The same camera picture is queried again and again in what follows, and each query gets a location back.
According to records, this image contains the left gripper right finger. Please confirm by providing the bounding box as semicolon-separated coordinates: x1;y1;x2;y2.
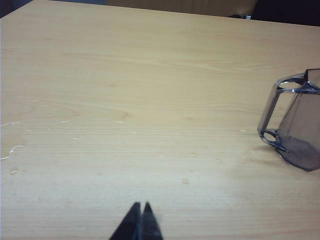
139;201;165;240

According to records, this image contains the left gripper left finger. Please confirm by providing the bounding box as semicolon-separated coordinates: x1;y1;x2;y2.
109;201;142;240

